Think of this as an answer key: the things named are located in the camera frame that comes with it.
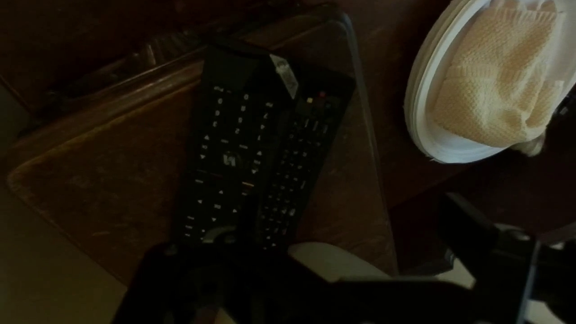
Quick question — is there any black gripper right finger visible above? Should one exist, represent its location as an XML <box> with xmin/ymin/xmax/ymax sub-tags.
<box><xmin>443</xmin><ymin>192</ymin><xmax>576</xmax><ymax>324</ymax></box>

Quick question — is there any dark wooden side table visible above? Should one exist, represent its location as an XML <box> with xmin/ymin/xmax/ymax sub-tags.
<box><xmin>0</xmin><ymin>0</ymin><xmax>576</xmax><ymax>289</ymax></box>

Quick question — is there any black remote control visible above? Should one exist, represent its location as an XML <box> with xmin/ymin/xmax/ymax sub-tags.
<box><xmin>173</xmin><ymin>44</ymin><xmax>286</xmax><ymax>244</ymax></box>
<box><xmin>256</xmin><ymin>66</ymin><xmax>355</xmax><ymax>249</ymax></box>

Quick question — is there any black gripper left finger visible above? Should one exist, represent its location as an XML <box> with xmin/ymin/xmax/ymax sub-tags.
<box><xmin>110</xmin><ymin>237</ymin><xmax>290</xmax><ymax>324</ymax></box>

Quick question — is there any white plate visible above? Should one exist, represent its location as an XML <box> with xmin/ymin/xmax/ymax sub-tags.
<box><xmin>403</xmin><ymin>0</ymin><xmax>576</xmax><ymax>163</ymax></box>

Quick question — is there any beige knitted cloth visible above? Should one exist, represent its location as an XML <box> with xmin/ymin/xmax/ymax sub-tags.
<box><xmin>429</xmin><ymin>0</ymin><xmax>574</xmax><ymax>156</ymax></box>

